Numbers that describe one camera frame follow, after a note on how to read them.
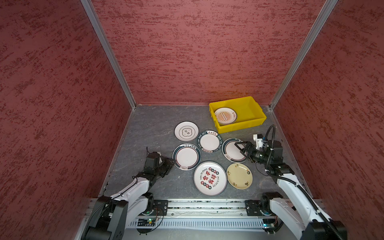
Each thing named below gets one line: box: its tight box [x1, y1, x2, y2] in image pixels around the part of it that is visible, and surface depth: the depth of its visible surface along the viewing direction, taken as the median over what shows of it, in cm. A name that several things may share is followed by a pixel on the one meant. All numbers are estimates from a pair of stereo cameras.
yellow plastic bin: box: [209, 96, 267, 134], surface depth 115 cm
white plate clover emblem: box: [174, 121, 199, 142], surface depth 106 cm
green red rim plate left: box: [172, 143, 202, 171], surface depth 94 cm
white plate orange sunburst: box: [214, 107, 238, 125], surface depth 115 cm
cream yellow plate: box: [226, 163, 253, 190], surface depth 86 cm
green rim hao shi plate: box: [197, 129, 223, 153], surface depth 102 cm
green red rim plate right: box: [221, 137, 247, 163], surface depth 94 cm
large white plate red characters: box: [193, 161, 228, 197], surface depth 85 cm
